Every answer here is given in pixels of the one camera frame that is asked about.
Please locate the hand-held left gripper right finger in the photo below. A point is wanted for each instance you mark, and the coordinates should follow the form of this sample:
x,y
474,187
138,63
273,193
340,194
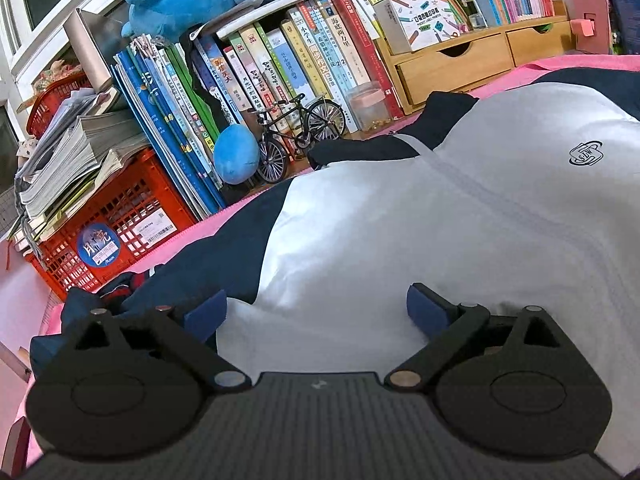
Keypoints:
x,y
425,310

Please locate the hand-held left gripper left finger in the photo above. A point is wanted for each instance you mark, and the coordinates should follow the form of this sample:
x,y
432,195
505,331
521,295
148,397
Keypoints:
x,y
207,312

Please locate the navy and white jacket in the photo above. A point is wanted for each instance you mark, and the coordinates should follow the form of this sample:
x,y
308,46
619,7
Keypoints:
x,y
400,220

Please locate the pink rabbit-print blanket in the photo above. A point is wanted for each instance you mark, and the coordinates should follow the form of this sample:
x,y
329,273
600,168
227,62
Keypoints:
x,y
165,255

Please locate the large red plastic crate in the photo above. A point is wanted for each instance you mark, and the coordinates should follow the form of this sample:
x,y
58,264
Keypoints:
x,y
130,205

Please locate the round blue plush toy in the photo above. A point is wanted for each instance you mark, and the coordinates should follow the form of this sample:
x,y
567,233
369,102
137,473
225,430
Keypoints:
x,y
235,155

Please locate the black miniature bicycle model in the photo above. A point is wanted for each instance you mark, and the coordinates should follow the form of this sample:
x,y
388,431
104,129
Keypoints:
x,y
270,160

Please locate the row of thin blue books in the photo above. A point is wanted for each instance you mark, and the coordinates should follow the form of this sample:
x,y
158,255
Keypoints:
x,y
165,125

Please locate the clear jar with pink lid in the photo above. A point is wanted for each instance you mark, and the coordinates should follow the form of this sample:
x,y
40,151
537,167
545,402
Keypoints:
x,y
370,110

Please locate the stack of papers and workbooks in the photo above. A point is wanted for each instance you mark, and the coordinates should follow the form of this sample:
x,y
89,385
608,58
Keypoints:
x,y
85,145

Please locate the red box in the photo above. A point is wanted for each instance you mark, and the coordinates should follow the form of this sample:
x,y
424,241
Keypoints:
x,y
12,450

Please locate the wooden drawer organizer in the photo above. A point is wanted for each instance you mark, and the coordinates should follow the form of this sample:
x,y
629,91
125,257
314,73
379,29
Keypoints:
x,y
450,70

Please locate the small red plastic basket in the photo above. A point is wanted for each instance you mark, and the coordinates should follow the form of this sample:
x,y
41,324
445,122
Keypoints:
x,y
50,100

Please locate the row of shelved books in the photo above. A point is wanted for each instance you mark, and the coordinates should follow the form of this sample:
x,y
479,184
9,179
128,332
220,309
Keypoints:
x,y
300,60

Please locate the floral cloth item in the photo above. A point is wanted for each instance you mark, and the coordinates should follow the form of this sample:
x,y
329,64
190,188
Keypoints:
x,y
52,72

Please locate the white box with colourful print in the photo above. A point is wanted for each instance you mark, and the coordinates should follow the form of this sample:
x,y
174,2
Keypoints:
x,y
425,20

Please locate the grey metallic flat panel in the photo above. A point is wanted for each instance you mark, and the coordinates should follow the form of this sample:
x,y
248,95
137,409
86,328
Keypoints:
x,y
87,45

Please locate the small clear jar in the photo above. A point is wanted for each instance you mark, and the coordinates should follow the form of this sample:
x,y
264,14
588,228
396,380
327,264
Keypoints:
x,y
477,20

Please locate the white bookshelf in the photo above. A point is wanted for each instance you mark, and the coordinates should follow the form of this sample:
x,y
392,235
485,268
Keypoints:
x,y
270,10

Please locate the window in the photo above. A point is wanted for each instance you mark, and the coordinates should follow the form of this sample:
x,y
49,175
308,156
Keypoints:
x,y
45,0

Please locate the dark blue book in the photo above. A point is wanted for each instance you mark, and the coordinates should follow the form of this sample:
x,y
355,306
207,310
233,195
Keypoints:
x,y
622,5

